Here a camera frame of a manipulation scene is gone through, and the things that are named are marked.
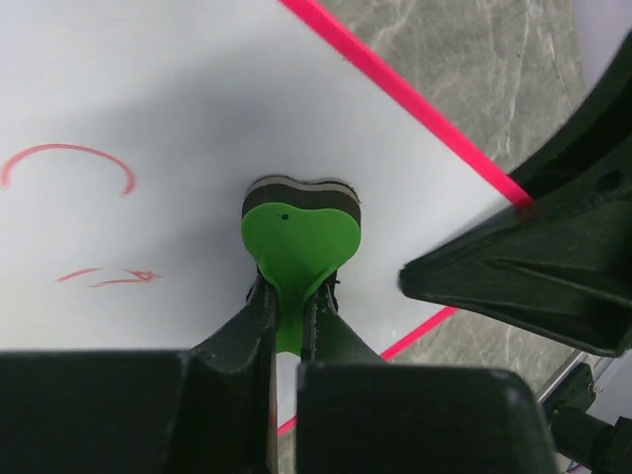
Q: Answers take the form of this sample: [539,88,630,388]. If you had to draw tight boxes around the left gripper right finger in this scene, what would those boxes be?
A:
[300,283,387,366]

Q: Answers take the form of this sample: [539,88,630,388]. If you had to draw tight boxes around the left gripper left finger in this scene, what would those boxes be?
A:
[187,276,277,473]

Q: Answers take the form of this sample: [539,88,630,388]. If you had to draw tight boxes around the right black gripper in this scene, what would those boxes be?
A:
[399,35,631,356]

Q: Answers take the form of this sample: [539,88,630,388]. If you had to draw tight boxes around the green whiteboard eraser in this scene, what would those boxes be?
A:
[240,175,361,356]

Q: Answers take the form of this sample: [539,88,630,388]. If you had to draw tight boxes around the pink framed whiteboard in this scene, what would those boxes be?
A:
[0,0,535,437]

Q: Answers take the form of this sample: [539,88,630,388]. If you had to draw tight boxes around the aluminium mounting rail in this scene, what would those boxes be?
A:
[536,351,631,416]

